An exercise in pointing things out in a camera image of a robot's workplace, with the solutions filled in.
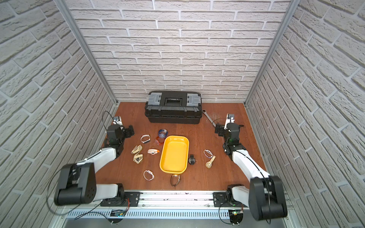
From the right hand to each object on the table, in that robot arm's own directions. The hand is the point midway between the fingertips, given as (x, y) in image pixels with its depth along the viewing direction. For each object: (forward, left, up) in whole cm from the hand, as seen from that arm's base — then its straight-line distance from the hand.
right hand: (227, 123), depth 87 cm
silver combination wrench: (+24, +10, -15) cm, 30 cm away
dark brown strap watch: (-28, +32, -15) cm, 45 cm away
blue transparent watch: (+5, +43, -14) cm, 45 cm away
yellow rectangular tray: (-13, +34, -15) cm, 40 cm away
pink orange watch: (-9, +48, -14) cm, 51 cm away
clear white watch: (-23, +48, -13) cm, 55 cm away
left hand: (+6, +65, -1) cm, 66 cm away
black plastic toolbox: (+15, +33, +1) cm, 37 cm away
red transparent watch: (-3, +46, -13) cm, 48 cm away
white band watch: (-1, +54, -14) cm, 55 cm away
